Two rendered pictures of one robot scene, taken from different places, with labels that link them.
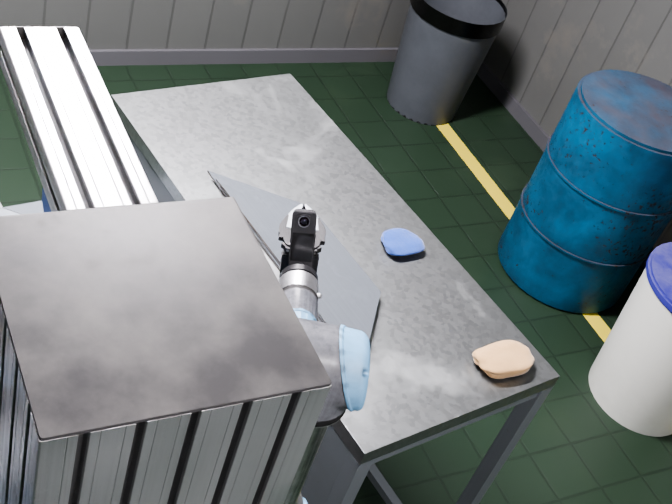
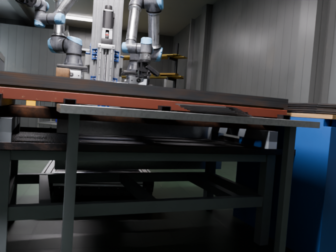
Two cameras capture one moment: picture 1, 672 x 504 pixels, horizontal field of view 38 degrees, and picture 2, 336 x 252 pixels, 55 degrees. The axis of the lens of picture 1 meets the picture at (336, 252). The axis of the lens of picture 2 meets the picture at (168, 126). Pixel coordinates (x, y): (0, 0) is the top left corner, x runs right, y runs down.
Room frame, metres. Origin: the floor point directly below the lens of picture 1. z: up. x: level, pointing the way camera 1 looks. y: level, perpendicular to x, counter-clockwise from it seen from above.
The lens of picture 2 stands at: (2.97, 1.86, 0.76)
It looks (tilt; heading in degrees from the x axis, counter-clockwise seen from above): 3 degrees down; 204
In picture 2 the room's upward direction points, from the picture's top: 4 degrees clockwise
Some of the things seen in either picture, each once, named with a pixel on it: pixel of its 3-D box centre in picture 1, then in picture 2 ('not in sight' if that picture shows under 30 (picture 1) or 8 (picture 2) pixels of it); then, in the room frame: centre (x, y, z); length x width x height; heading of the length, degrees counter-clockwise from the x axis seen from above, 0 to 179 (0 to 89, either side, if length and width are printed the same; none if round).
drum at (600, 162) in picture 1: (601, 193); not in sight; (3.60, -0.98, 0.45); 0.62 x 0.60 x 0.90; 128
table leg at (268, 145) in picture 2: not in sight; (265, 187); (0.98, 1.63, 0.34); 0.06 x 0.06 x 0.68; 46
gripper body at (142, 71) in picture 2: not in sight; (143, 69); (1.03, 0.78, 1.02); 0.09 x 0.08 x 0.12; 136
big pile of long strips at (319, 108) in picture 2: not in sight; (303, 109); (0.69, 1.79, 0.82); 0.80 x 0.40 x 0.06; 46
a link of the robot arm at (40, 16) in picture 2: not in sight; (42, 19); (1.23, 0.04, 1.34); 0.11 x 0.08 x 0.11; 102
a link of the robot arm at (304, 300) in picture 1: (295, 322); (40, 5); (1.23, 0.02, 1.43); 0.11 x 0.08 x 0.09; 12
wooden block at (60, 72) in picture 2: not in sight; (63, 74); (1.73, 0.72, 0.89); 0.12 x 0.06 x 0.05; 39
